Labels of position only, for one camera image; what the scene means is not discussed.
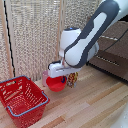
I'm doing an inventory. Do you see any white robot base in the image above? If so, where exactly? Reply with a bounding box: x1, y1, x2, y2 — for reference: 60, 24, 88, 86
111, 111, 128, 128

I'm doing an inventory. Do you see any silver short drawer handle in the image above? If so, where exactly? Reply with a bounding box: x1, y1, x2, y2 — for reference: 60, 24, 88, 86
96, 54, 121, 67

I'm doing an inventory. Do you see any red shopping basket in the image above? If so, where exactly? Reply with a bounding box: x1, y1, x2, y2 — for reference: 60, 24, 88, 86
0, 75, 50, 128

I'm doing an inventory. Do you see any orange-red bowl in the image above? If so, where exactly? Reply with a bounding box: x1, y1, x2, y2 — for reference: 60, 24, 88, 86
45, 75, 68, 93

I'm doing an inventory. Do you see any brown drawer cabinet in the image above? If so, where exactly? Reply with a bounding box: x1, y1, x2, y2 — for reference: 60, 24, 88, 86
87, 20, 128, 83

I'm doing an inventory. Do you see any pink mug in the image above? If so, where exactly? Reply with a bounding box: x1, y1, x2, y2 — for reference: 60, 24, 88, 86
41, 70, 51, 88

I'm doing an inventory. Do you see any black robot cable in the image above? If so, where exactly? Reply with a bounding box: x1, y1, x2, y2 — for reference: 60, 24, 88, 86
101, 33, 128, 53

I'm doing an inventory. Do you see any patterned snack box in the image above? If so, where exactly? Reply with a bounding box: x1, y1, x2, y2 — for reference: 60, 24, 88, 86
66, 71, 80, 89

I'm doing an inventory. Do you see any beige woven folding screen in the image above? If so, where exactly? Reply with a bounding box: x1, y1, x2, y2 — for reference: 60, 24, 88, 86
0, 0, 108, 83

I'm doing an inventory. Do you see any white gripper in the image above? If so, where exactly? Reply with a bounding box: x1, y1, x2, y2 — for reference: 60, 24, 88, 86
47, 59, 80, 85

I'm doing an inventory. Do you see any silver long drawer handle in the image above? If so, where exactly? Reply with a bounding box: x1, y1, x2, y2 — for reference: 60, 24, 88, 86
100, 34, 121, 43

